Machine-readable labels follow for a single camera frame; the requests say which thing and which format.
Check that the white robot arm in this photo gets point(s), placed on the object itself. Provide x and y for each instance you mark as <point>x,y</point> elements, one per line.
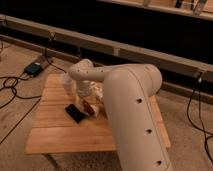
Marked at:
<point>126,92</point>

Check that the red pepper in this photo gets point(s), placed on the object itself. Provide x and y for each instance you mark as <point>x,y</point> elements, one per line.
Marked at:
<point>88,108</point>

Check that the black rectangular object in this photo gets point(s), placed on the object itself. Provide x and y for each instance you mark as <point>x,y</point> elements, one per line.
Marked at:
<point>75,113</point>

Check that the wooden board table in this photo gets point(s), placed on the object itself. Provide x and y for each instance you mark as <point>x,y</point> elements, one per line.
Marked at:
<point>54,131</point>

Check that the black power adapter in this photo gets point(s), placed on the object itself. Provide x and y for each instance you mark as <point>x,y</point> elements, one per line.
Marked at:
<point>33,69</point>

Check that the white bottle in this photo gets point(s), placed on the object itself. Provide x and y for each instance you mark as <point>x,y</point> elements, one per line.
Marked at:
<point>98,91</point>

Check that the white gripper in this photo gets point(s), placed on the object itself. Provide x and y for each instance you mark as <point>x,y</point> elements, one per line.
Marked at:
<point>83,89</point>

